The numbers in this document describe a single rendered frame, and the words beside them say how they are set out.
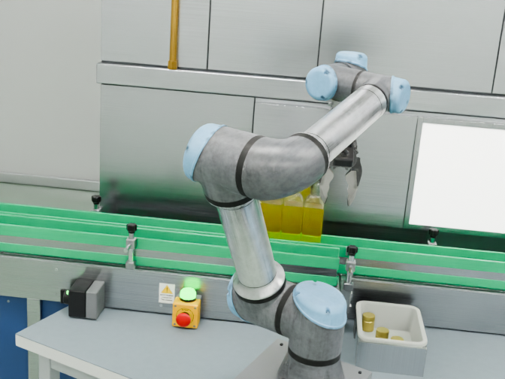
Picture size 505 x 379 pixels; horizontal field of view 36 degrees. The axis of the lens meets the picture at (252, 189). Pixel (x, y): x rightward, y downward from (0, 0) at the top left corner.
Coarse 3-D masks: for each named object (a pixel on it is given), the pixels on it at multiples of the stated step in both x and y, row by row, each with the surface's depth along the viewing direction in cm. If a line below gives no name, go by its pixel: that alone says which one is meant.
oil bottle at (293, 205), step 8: (288, 200) 216; (296, 200) 216; (288, 208) 216; (296, 208) 216; (288, 216) 217; (296, 216) 217; (288, 224) 218; (296, 224) 218; (288, 232) 219; (296, 232) 218; (296, 240) 219
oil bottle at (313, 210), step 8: (312, 200) 216; (320, 200) 216; (304, 208) 216; (312, 208) 216; (320, 208) 216; (304, 216) 217; (312, 216) 216; (320, 216) 216; (304, 224) 217; (312, 224) 217; (320, 224) 217; (304, 232) 218; (312, 232) 218; (320, 232) 218; (304, 240) 219; (312, 240) 218; (320, 240) 219
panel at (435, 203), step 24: (432, 144) 223; (456, 144) 222; (480, 144) 221; (504, 144) 221; (432, 168) 225; (456, 168) 224; (480, 168) 223; (504, 168) 223; (432, 192) 227; (456, 192) 226; (480, 192) 225; (504, 192) 225; (432, 216) 229; (456, 216) 228; (480, 216) 227; (504, 216) 227
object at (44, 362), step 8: (40, 360) 204; (48, 360) 203; (40, 368) 205; (48, 368) 203; (56, 368) 203; (64, 368) 201; (72, 368) 200; (40, 376) 206; (48, 376) 204; (56, 376) 207; (72, 376) 200; (80, 376) 199; (88, 376) 197
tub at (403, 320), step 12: (360, 312) 206; (372, 312) 213; (384, 312) 212; (396, 312) 212; (408, 312) 212; (420, 312) 208; (360, 324) 199; (384, 324) 213; (396, 324) 213; (408, 324) 212; (420, 324) 202; (360, 336) 194; (372, 336) 208; (408, 336) 210; (420, 336) 197
